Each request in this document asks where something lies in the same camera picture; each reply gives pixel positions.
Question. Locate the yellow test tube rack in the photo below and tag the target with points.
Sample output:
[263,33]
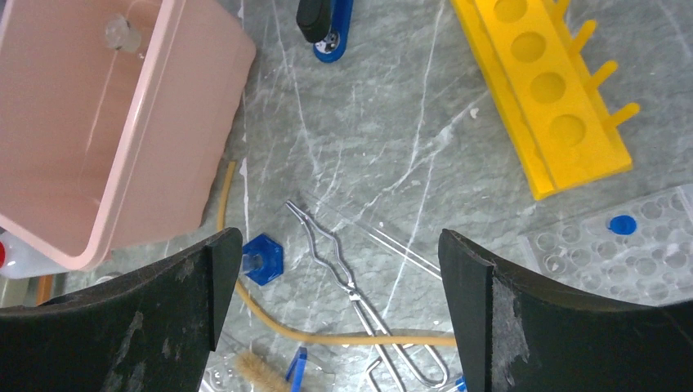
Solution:
[548,99]

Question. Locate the clear well plate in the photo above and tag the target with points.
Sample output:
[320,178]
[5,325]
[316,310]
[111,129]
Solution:
[653,266]

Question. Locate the pink plastic bin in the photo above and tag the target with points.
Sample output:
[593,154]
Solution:
[103,149]

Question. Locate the blue stapler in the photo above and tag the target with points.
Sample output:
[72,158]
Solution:
[325,25]

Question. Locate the clear glass rod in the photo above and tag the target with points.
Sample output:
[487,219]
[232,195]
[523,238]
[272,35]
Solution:
[338,219]

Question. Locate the small blue cap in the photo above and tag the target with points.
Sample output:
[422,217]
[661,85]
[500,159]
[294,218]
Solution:
[622,225]
[460,385]

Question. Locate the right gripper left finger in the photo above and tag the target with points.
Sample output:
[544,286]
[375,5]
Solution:
[151,329]

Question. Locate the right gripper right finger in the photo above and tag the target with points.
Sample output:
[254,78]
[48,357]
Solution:
[517,330]

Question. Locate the red cap wash bottle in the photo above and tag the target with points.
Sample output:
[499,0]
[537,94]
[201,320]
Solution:
[20,260]

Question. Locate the test tube brush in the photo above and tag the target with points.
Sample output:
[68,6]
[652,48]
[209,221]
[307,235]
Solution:
[257,372]

